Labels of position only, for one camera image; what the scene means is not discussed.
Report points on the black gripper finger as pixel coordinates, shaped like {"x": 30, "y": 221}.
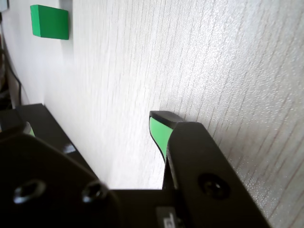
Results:
{"x": 47, "y": 178}
{"x": 202, "y": 154}

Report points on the green cube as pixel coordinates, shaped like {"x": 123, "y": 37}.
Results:
{"x": 51, "y": 22}

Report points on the black box tray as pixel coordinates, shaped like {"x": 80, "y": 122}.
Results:
{"x": 9, "y": 118}

